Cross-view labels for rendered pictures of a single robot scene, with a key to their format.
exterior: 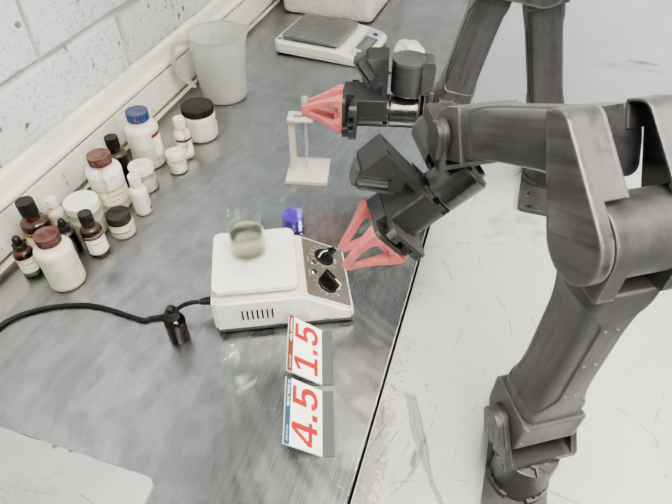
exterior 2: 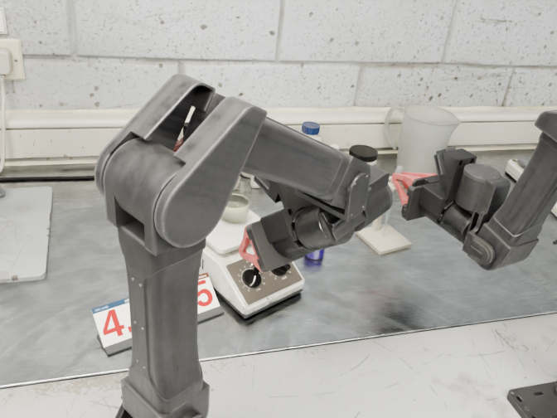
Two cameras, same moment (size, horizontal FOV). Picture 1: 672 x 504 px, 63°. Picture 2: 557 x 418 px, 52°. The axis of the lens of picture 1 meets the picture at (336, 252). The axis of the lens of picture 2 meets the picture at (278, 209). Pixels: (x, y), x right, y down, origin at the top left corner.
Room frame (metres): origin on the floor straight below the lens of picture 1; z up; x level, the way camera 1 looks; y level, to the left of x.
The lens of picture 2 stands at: (0.13, -0.59, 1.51)
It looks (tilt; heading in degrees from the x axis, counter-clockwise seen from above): 31 degrees down; 53
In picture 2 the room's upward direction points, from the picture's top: 7 degrees clockwise
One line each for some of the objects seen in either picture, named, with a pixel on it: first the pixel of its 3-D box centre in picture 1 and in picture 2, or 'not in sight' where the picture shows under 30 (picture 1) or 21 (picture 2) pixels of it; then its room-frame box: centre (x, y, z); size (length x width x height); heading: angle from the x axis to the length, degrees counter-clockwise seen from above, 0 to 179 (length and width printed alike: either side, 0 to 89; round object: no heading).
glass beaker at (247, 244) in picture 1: (247, 231); (236, 201); (0.57, 0.12, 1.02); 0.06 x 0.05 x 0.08; 136
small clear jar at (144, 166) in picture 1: (143, 176); not in sight; (0.83, 0.36, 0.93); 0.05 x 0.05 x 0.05
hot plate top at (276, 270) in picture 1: (254, 259); (229, 225); (0.56, 0.12, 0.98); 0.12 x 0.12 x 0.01; 7
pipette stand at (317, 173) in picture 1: (307, 144); (389, 212); (0.88, 0.05, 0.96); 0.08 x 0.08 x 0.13; 85
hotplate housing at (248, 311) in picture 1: (274, 278); (236, 253); (0.56, 0.09, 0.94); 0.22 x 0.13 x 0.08; 97
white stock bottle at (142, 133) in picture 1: (143, 136); (307, 147); (0.92, 0.37, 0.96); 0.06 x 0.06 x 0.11
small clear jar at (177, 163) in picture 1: (176, 160); not in sight; (0.89, 0.31, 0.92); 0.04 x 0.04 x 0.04
